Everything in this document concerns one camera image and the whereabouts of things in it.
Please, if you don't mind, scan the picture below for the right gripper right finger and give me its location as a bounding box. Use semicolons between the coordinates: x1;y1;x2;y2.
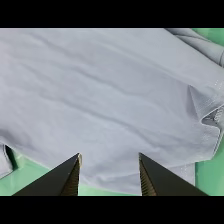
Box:
138;152;208;197

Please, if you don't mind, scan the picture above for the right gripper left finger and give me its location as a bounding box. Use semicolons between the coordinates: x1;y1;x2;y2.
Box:
13;152;83;197

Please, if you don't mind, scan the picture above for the light grey T-shirt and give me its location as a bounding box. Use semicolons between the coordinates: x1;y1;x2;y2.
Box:
0;27;224;196

